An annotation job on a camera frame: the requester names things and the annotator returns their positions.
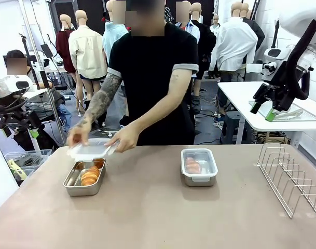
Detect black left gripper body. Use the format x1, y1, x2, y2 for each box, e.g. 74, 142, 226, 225
0, 109, 42, 130

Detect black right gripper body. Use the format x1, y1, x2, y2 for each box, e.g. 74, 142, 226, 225
253, 83, 295, 112

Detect metal serving tongs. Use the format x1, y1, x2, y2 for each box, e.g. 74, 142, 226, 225
277, 108, 304, 120

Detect clear plastic clip lid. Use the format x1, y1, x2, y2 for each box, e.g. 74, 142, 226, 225
180, 148, 219, 182
66, 137, 119, 162

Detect golden brown croissant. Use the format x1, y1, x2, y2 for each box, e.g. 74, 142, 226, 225
80, 165, 101, 186
185, 157, 202, 174

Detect rectangular stainless steel container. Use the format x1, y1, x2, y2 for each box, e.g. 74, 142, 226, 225
63, 157, 106, 197
181, 149, 218, 187

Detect person's left forearm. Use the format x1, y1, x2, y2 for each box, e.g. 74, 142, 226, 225
129, 82, 190, 138

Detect person's tattooed right forearm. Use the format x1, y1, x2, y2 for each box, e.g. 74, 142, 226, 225
79, 73, 123, 128

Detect person's right hand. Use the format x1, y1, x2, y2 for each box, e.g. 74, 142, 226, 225
66, 121, 92, 146

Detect person's left hand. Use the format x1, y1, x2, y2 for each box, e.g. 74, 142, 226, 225
105, 127, 142, 153

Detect white side table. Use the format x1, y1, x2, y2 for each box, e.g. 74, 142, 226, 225
217, 81, 316, 150

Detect clear plastic storage bin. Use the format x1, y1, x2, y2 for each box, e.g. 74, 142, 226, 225
4, 149, 53, 182

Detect dark grey stool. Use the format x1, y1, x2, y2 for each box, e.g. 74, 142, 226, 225
219, 111, 243, 145

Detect seated person with dark hair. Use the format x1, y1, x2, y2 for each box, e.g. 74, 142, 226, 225
4, 49, 73, 132

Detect black tripod stand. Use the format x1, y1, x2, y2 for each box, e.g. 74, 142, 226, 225
270, 18, 282, 51

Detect mannequin in dark jacket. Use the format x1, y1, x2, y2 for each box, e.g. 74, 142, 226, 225
240, 2, 266, 54

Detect black power adapter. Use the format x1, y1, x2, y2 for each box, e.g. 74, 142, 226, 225
40, 43, 54, 57

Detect silver metal pole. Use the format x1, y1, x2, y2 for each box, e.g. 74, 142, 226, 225
21, 0, 67, 149

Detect mannequin in black garment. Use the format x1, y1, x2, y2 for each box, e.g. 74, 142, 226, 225
190, 2, 217, 80

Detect mannequin in maroon garment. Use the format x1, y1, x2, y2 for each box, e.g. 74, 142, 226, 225
55, 14, 77, 104

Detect mannequin in cream jacket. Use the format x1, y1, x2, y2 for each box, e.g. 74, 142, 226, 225
68, 9, 108, 115

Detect mannequin in blue white shirt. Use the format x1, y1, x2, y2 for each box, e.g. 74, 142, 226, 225
173, 0, 201, 45

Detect person in black t-shirt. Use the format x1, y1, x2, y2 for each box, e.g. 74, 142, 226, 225
107, 0, 200, 146

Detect mannequin in light blue shirt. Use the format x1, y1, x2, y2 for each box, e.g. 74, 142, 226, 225
102, 0, 130, 78

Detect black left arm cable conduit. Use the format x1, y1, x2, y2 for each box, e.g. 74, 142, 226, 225
0, 96, 29, 115

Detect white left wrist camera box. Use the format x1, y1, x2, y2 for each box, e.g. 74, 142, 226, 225
7, 75, 34, 92

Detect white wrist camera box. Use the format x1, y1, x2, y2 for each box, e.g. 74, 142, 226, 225
262, 47, 288, 76
7, 75, 34, 92

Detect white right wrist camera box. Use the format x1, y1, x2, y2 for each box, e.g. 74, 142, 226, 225
262, 47, 288, 76

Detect metal wire lid rack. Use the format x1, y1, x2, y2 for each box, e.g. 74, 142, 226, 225
256, 144, 316, 220

